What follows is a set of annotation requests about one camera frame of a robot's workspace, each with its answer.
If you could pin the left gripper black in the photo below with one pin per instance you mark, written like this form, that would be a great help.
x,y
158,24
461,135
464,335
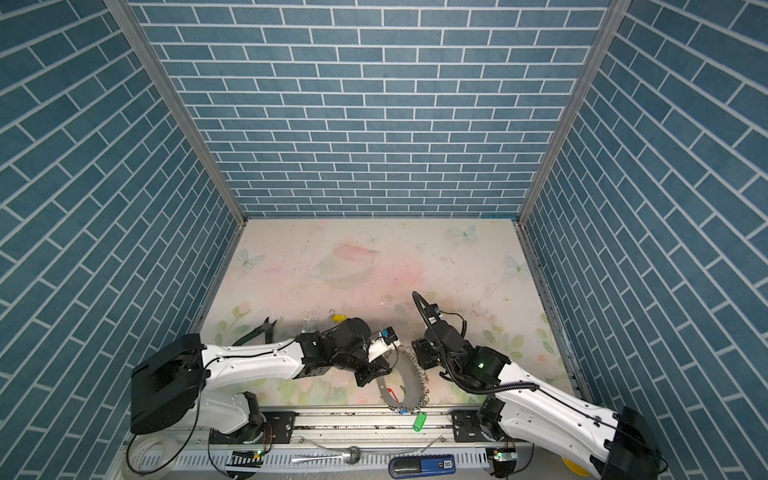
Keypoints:
x,y
377,365

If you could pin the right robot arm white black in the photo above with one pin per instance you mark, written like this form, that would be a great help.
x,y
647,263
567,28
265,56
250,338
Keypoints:
x,y
608,444

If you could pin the aluminium corner post right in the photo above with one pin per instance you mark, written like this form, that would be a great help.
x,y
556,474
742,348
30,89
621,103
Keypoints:
x,y
596,55

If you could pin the red key tag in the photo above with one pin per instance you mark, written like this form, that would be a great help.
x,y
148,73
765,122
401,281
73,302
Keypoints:
x,y
392,395

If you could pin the yellow tape roll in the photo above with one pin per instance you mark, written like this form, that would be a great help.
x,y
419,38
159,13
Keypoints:
x,y
576,468

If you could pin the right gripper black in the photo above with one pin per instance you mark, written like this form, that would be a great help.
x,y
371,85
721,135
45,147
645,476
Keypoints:
x,y
421,347

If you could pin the blue black device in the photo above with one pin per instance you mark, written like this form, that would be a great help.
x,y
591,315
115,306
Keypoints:
x,y
409,467

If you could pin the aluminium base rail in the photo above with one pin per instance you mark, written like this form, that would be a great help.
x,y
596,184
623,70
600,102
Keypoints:
x,y
177,451

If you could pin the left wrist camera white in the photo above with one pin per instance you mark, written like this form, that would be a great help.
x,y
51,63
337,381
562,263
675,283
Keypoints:
x,y
381,342

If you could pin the aluminium corner post left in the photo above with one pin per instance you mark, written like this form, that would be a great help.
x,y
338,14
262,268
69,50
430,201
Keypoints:
x,y
129,25

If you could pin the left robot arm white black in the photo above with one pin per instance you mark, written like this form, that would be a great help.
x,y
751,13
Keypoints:
x,y
184,383

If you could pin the metal rod tool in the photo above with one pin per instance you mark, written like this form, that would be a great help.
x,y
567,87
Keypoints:
x,y
352,455

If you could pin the aluminium corner post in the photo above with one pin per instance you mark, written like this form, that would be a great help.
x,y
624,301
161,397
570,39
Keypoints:
x,y
596,55
129,25

